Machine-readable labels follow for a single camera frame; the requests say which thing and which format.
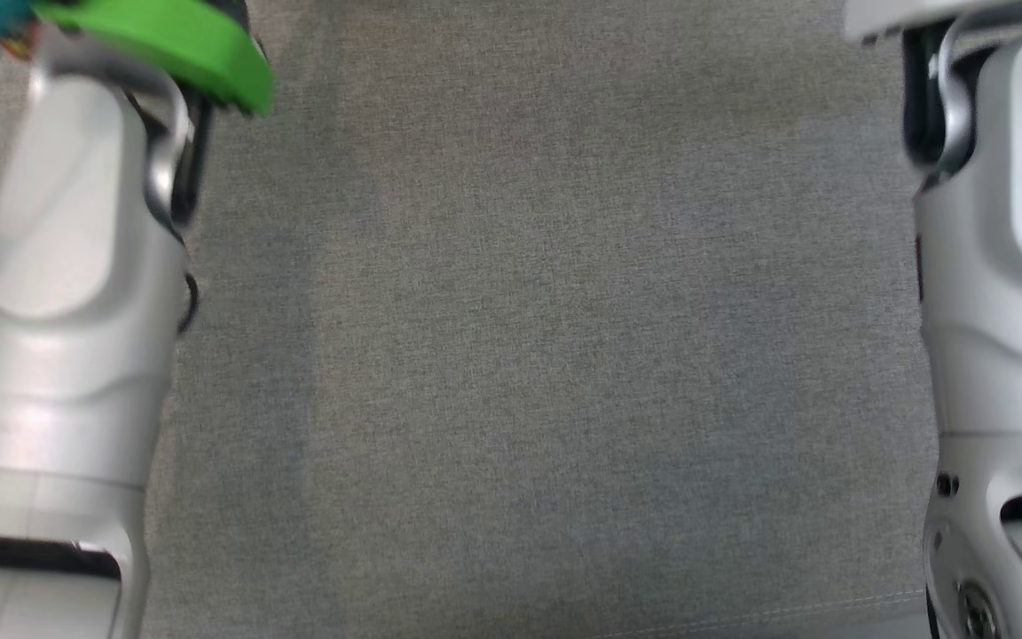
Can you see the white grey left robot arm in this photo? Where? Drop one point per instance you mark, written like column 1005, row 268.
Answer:
column 67, row 266

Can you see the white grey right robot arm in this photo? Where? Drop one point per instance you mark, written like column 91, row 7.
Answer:
column 1008, row 311

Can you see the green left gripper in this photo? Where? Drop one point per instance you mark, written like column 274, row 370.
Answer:
column 183, row 40

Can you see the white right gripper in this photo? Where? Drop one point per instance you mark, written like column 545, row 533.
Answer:
column 919, row 11

